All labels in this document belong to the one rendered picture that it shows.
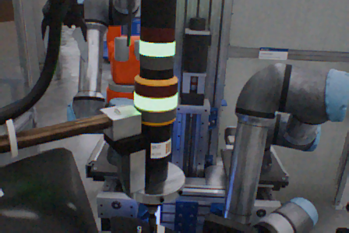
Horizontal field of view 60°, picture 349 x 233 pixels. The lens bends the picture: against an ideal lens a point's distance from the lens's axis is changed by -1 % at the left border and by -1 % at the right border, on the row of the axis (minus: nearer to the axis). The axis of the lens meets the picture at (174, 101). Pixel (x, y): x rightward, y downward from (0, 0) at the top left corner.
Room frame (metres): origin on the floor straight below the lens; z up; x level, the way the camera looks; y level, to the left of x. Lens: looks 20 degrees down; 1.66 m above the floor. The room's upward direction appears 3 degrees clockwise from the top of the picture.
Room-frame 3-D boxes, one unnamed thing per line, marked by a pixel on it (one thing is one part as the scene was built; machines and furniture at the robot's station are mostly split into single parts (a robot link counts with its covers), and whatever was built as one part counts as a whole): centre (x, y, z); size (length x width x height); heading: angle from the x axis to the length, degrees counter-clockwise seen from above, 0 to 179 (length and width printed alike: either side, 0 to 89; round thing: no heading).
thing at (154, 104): (0.29, 0.02, 1.56); 0.04 x 0.04 x 0.01
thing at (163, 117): (0.29, 0.02, 1.55); 0.04 x 0.04 x 0.01
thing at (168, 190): (0.29, 0.03, 1.50); 0.09 x 0.07 x 0.10; 127
